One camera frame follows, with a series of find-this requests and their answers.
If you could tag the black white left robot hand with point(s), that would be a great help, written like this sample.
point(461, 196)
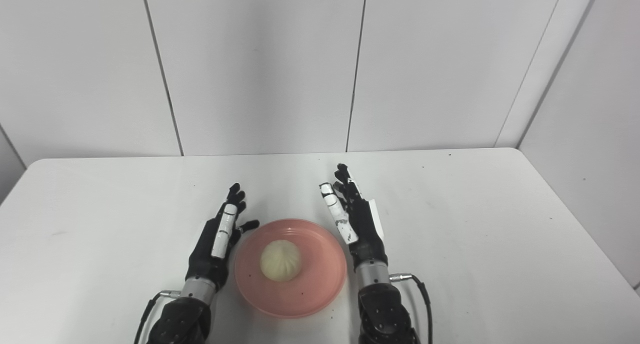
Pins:
point(210, 254)

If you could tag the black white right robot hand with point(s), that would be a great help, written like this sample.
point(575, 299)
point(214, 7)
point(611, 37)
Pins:
point(365, 229)

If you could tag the cream steamed bun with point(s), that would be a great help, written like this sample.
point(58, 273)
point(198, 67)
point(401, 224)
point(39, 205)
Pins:
point(281, 260)

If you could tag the pink round plate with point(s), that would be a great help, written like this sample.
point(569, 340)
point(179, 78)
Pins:
point(315, 284)

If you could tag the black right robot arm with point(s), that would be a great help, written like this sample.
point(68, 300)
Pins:
point(382, 304)

